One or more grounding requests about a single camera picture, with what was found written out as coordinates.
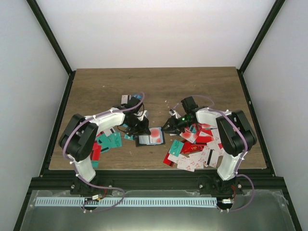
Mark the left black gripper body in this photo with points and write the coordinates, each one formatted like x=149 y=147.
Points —
x=136 y=128

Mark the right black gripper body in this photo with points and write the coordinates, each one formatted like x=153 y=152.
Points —
x=179 y=126

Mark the black leather card holder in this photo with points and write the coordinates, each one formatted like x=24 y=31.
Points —
x=144 y=140

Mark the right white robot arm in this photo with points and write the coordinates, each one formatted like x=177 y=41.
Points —
x=234 y=132

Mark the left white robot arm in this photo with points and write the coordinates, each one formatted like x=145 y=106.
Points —
x=80 y=134

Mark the teal chip card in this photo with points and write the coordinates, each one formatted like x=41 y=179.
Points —
x=129 y=137

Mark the teal VIP card right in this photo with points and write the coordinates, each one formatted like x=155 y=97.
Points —
x=176 y=148

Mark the teal vip card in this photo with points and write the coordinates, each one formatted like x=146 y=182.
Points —
x=108 y=142
x=176 y=148

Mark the blue card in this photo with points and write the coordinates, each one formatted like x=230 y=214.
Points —
x=137 y=96

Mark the white card magnetic stripe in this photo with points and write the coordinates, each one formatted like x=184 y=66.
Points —
x=125 y=99

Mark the red card front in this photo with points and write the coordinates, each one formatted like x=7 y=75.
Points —
x=168 y=162

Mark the white striped card front right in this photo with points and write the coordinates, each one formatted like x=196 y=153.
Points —
x=212 y=158

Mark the red card black stripe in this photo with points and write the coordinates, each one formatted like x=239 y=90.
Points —
x=96 y=152

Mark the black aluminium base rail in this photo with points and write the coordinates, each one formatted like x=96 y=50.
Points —
x=150 y=179

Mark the light blue slotted rail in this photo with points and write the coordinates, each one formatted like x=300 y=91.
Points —
x=129 y=202

